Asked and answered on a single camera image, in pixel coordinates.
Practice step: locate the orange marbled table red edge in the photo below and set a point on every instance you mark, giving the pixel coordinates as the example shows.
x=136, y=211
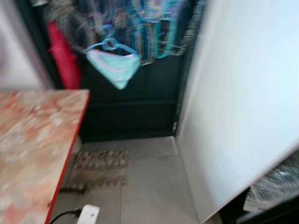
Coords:
x=32, y=144

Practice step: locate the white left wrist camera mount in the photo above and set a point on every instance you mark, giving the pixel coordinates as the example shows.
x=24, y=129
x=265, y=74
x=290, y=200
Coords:
x=88, y=214

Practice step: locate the black fridge body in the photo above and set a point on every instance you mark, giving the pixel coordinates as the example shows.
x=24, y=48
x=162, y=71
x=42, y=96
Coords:
x=261, y=217

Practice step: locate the red fabric bag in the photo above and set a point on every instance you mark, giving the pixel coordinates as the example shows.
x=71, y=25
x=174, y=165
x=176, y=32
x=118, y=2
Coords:
x=63, y=56

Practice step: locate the teal plastic hanger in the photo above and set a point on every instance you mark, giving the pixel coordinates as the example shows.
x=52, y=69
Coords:
x=170, y=28

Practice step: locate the mint green cloth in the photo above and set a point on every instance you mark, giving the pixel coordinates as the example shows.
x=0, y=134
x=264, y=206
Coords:
x=117, y=67

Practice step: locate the light blue plastic hanger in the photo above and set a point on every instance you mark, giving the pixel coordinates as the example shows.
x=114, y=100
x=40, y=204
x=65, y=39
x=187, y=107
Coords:
x=110, y=44

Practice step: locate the tall white panel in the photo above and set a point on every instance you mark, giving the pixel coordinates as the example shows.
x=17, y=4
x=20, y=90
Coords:
x=233, y=102

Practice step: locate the patterned brown floor mat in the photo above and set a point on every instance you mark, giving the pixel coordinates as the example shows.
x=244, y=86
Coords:
x=98, y=168

